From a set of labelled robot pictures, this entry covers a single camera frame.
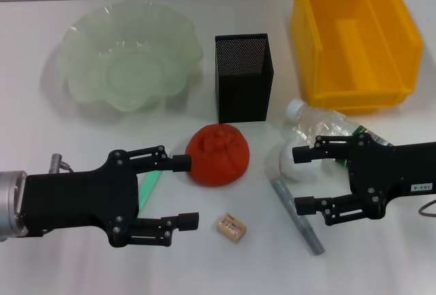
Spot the white paper ball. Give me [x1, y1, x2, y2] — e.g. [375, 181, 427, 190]
[277, 140, 330, 183]

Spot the yellow plastic bin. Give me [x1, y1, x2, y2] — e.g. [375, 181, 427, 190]
[290, 0, 425, 116]

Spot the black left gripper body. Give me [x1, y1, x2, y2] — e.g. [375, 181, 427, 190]
[20, 150, 141, 249]

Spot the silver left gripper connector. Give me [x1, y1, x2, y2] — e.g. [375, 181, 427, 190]
[50, 153, 74, 175]

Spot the beige eraser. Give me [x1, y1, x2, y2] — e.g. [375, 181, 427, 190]
[217, 211, 248, 243]

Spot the grey marker pen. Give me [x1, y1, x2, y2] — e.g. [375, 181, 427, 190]
[271, 177, 326, 257]

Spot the clear green-label water bottle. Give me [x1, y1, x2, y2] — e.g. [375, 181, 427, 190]
[285, 99, 396, 166]

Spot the green glass fruit plate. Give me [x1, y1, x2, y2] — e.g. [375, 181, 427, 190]
[56, 4, 204, 114]

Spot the black mesh pen holder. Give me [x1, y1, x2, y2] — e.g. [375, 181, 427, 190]
[214, 32, 275, 124]

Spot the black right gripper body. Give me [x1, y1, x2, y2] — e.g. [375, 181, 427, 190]
[345, 134, 436, 223]

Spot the green translucent pen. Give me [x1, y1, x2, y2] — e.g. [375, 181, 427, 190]
[138, 170, 163, 220]

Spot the grey right wrist cable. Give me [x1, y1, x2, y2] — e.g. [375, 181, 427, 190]
[418, 199, 436, 216]

